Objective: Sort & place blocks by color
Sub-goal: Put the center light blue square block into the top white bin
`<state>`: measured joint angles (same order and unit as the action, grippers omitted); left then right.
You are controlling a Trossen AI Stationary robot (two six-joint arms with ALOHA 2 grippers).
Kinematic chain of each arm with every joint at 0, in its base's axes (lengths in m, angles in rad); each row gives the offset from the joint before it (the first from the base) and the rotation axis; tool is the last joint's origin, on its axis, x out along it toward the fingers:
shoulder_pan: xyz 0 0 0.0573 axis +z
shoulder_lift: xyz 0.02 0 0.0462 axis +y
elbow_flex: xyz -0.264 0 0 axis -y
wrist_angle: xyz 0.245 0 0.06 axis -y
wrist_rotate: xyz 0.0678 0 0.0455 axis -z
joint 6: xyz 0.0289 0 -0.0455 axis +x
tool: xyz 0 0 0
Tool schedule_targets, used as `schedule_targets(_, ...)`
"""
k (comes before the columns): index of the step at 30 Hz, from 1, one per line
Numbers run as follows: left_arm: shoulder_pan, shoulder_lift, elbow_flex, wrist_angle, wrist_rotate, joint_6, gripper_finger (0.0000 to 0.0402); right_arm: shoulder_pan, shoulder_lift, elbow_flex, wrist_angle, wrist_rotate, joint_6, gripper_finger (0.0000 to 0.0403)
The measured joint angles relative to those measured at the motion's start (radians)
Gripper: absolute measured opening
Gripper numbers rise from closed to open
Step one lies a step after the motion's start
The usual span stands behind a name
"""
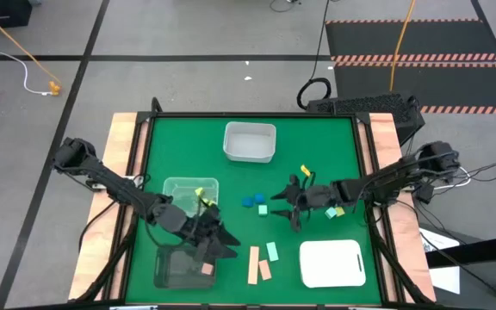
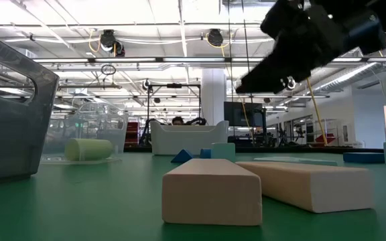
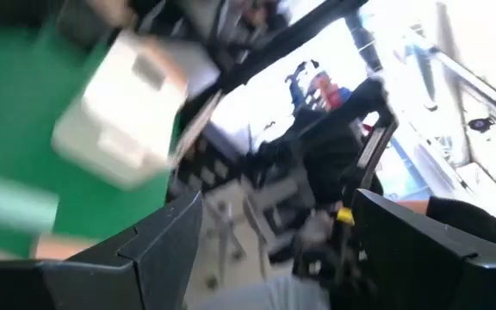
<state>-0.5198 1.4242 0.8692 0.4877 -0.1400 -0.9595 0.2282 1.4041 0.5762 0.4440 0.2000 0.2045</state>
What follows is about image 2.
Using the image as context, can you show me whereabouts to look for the silver spiral air duct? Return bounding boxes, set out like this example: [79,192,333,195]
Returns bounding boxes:
[308,50,386,94]

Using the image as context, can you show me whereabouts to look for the long ceiling light strip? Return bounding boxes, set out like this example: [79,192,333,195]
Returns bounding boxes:
[0,56,386,64]

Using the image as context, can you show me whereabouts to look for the blue triangle block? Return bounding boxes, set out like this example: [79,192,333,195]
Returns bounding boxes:
[170,149,195,165]

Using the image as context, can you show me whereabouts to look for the small white plastic bin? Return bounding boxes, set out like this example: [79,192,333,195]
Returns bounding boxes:
[149,120,231,157]

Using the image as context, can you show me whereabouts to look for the green table mat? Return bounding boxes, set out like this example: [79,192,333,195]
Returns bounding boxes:
[0,152,386,241]

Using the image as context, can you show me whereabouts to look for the hanging black cable coil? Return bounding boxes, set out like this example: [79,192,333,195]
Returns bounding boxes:
[101,64,117,76]

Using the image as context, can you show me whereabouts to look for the red background object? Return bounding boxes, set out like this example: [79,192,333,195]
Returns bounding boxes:
[314,133,336,147]

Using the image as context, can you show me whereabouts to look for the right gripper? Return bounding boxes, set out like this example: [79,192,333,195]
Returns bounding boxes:
[235,0,377,94]

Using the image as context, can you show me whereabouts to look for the light green cylinder block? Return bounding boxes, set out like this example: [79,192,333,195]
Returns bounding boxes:
[64,137,115,163]

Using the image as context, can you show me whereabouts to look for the thin yellow reel cable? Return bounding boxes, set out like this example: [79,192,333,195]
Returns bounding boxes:
[219,45,254,145]

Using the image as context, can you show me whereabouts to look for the black table frame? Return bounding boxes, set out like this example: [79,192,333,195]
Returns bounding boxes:
[123,146,385,155]

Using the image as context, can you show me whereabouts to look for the red tool cabinet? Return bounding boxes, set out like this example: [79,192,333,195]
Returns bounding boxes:
[125,121,140,147]

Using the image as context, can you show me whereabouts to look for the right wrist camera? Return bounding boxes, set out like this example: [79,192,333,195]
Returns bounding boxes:
[342,12,386,56]

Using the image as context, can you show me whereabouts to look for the flat light teal block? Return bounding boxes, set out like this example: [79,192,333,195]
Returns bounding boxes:
[253,156,338,167]

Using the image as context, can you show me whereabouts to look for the long natural wood block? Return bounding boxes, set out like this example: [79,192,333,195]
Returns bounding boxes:
[235,161,375,214]

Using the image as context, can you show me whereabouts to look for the black ceiling cable reel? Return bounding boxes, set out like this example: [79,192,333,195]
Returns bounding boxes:
[99,29,126,58]
[207,28,224,48]

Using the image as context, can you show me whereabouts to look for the long blue block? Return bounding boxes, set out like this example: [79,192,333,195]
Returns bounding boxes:
[342,152,386,165]

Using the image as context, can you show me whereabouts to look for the thick yellow hanging cable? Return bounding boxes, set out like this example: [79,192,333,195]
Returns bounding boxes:
[306,76,328,147]

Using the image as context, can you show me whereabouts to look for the smoky dark transparent bin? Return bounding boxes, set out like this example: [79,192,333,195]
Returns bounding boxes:
[0,28,60,184]

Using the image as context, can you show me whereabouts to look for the clear transparent plastic bin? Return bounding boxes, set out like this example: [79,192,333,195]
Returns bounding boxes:
[40,101,130,165]

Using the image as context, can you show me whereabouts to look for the black monitor screen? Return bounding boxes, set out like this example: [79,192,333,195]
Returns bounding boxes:
[223,101,265,128]

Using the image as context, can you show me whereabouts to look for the black background rig frame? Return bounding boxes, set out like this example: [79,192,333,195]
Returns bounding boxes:
[146,82,202,135]

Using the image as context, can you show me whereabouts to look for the pink block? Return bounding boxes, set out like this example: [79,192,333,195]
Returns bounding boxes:
[161,158,263,227]

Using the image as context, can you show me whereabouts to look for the white building pillar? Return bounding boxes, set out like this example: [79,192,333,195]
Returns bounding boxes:
[200,68,227,127]

